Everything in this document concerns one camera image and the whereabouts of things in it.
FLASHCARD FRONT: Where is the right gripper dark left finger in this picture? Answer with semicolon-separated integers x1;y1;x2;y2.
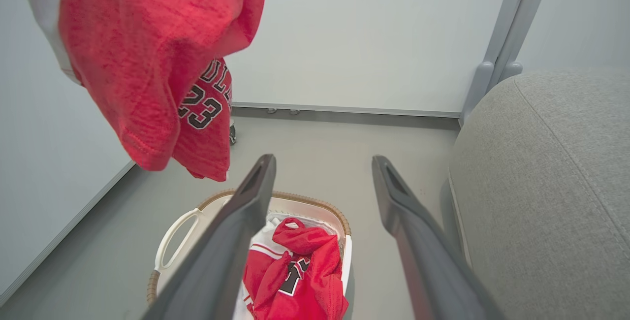
143;154;277;320

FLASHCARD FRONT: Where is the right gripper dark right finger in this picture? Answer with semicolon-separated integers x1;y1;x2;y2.
372;155;505;320

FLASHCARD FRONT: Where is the red basketball jersey white trim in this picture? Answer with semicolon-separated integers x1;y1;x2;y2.
242;218;349;320

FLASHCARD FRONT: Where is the red heathered Bulls 23 t-shirt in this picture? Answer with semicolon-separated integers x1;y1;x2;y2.
58;0;266;183

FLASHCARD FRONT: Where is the white laundry basket brown rim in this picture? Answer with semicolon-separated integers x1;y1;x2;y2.
147;190;353;320

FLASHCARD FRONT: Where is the grey fabric sofa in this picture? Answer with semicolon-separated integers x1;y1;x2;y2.
441;68;630;320

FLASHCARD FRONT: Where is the grey partition frame post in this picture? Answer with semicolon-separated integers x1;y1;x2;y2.
487;0;557;92
460;0;530;125

